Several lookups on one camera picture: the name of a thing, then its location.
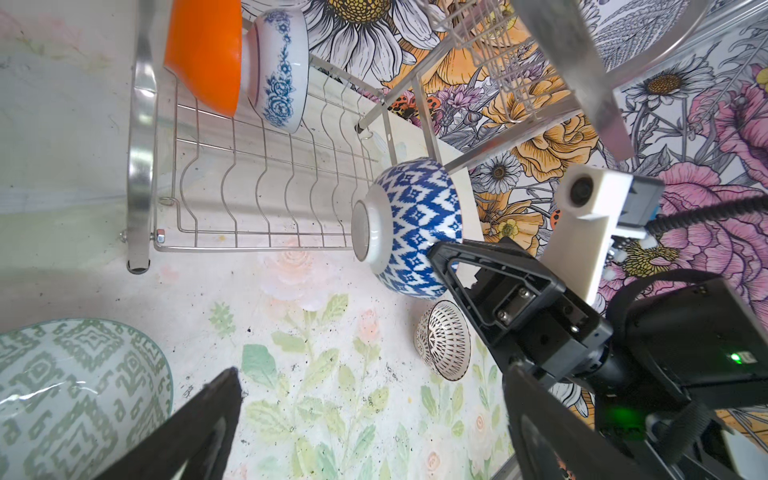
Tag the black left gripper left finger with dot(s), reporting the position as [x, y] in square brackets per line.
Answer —
[194, 443]

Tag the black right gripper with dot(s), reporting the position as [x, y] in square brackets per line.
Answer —
[524, 315]

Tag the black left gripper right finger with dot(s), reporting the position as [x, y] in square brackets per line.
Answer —
[545, 434]

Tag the dark blue dotted bowl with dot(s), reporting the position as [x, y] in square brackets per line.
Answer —
[410, 207]

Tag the steel two-tier dish rack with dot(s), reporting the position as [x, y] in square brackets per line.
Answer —
[238, 182]

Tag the blue floral bowl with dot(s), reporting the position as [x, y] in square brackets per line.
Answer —
[276, 61]

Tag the plain orange bowl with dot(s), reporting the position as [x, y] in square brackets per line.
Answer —
[204, 50]

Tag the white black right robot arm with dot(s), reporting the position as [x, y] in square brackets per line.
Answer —
[631, 393]

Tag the white brown lattice bowl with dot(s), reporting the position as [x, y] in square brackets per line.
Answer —
[443, 341]

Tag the green patterned bowl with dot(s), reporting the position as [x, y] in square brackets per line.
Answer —
[77, 395]

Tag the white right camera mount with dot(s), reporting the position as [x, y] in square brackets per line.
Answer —
[595, 205]

